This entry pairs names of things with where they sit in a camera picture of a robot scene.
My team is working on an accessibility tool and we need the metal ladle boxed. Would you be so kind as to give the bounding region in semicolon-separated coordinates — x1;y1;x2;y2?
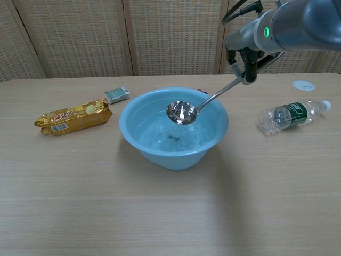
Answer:
166;76;246;125

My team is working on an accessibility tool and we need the small green card box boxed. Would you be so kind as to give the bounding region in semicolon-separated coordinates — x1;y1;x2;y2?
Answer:
103;85;131;105

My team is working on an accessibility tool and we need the clear plastic water bottle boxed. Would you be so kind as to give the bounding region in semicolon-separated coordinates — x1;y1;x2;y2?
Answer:
257;100;332;135

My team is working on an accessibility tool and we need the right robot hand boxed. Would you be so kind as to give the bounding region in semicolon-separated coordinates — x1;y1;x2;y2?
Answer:
223;20;285;85

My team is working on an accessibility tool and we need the gold biscuit packet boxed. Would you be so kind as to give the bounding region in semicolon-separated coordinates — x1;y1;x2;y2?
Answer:
34;99;113;137

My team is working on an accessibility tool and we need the light blue bowl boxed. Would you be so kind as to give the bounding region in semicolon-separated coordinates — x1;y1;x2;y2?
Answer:
119;88;230;171

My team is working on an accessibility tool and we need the bamboo folding screen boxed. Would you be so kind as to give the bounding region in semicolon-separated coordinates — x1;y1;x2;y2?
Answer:
0;0;341;83

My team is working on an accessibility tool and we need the white round desk grommet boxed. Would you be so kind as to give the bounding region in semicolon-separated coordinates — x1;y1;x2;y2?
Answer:
292;79;315;91

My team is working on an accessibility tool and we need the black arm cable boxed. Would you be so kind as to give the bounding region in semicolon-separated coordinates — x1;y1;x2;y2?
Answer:
221;0;264;25

